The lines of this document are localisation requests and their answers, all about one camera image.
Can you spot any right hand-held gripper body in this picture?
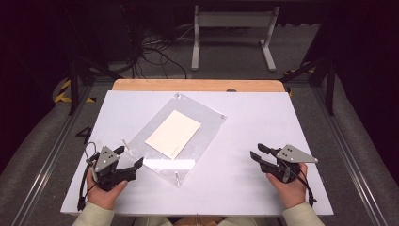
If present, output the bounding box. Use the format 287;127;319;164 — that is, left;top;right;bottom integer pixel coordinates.
259;143;319;184

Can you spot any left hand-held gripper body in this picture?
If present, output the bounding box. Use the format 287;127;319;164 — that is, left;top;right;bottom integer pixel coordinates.
91;145;138;193

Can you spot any clear acrylic frame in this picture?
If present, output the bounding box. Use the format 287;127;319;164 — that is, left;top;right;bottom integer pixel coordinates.
126;92;228;188

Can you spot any person's left hand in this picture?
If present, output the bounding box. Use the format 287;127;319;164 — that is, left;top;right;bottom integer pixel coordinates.
86;169;129;211

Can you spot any person's right hand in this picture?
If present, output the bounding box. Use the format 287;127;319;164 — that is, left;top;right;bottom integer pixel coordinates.
265;162;311;210

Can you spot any white table board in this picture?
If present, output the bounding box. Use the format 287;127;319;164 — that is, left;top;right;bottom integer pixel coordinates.
60;89;334;217

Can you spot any cream paper card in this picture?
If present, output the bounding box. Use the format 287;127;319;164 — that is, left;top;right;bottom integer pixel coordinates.
144;109;202;161

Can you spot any black metal stand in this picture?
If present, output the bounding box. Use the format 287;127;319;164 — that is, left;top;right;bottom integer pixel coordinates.
62;6;124;116
279;53;339;117

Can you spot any yellow black floor tape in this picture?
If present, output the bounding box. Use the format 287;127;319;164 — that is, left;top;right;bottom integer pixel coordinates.
54;78;97;105
282;61;315;76

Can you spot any wooden table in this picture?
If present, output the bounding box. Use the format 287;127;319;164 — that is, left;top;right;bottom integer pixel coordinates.
111;78;286;93

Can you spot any white metal stand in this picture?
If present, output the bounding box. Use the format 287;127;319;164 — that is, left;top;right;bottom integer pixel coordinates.
190;4;280;73

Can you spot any left hand-held gripper black cable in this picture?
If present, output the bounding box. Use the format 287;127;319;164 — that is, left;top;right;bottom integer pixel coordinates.
76;141;99;212

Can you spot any hand-held gripper black cable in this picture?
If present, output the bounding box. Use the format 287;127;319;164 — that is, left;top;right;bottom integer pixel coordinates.
293;164;318;207
76;141;99;212

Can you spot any right hand-held gripper black cable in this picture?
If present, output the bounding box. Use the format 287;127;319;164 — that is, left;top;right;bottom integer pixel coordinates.
293;164;318;207

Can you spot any aluminium floor rail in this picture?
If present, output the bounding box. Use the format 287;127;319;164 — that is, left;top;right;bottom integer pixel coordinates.
10;84;95;226
310;84;391;226

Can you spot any bundle of black floor cables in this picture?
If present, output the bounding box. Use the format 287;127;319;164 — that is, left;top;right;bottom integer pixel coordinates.
123;4;189;80

